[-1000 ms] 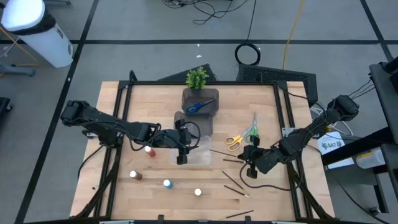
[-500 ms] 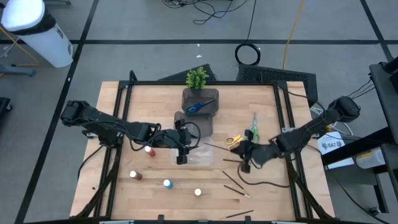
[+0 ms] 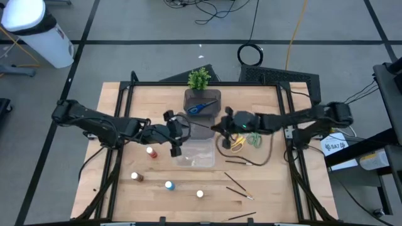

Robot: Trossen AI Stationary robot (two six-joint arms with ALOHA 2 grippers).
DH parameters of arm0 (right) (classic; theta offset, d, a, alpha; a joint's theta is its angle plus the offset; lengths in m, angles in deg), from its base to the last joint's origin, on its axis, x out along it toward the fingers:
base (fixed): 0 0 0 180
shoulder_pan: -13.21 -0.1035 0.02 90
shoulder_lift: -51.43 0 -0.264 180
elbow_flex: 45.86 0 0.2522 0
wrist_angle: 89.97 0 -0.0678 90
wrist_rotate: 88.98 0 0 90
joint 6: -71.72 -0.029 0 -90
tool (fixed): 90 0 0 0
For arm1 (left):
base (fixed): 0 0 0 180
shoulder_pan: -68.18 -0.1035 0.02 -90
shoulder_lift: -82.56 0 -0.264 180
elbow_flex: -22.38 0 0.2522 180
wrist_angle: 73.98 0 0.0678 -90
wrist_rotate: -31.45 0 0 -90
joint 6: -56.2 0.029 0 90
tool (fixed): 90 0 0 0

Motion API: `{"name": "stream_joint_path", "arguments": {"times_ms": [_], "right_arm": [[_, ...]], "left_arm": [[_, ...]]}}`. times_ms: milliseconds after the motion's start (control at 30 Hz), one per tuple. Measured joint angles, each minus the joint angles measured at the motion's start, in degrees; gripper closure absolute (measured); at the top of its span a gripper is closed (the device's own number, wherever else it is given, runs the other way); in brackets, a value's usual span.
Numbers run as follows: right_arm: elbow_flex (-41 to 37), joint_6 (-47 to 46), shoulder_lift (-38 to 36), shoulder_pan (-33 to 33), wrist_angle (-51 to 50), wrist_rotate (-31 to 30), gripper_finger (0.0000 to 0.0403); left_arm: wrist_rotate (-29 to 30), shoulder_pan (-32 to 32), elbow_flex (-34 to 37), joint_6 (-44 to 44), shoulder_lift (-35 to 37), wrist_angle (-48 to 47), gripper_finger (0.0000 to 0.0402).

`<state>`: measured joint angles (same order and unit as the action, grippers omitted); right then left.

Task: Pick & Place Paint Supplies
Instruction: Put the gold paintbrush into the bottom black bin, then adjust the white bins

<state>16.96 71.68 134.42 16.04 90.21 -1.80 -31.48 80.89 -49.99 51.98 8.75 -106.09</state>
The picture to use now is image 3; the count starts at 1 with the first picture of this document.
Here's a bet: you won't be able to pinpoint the dark translucent plastic bin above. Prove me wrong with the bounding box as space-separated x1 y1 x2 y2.
183 89 222 119
177 112 218 141

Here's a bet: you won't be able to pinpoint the thin yellow floor cable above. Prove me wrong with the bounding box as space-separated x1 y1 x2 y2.
0 26 41 68

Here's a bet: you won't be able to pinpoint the white yellow labelled container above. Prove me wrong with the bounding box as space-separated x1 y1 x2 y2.
359 148 391 171

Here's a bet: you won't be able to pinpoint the black side cart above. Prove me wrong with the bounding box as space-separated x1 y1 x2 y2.
325 56 402 217

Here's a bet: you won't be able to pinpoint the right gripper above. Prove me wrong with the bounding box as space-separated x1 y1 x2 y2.
210 106 244 150

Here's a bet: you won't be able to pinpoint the white trash can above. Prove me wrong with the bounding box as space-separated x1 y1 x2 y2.
1 0 75 69

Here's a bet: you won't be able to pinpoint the small artificial green plant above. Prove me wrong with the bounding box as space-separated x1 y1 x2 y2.
187 67 212 92

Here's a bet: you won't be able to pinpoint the green handled scissors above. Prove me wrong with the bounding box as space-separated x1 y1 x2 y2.
246 132 263 149

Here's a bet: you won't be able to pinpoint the white paper sign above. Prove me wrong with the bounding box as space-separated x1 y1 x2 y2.
320 131 359 172

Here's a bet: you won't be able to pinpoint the yellow power cable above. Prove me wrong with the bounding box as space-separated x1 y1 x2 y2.
285 0 310 71

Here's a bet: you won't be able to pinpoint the clear plastic bin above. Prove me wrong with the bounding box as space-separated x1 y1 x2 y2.
171 137 217 168

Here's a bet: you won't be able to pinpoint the black aluminium table frame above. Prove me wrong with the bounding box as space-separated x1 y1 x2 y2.
75 70 339 226

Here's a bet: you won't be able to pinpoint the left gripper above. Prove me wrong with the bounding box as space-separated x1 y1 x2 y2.
143 109 190 158

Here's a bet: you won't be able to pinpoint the braided sleeve arm cable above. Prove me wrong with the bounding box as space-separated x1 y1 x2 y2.
214 133 274 168

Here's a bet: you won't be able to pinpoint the black paintbrush gold ferrule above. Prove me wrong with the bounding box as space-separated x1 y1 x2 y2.
220 212 257 223
223 171 253 196
187 120 212 129

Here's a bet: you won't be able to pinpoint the black perforated case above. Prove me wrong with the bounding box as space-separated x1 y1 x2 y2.
238 63 322 105

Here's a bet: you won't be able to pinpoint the coiled black floor cable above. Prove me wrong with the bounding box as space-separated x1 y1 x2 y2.
237 0 264 67

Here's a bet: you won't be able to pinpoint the blue handled scissors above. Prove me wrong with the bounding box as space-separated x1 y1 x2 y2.
187 99 219 115

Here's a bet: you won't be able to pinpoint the grey stand base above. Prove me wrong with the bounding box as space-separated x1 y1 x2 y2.
0 63 36 78

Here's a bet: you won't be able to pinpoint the tangled black floor cables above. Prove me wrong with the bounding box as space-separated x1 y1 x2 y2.
162 0 252 26

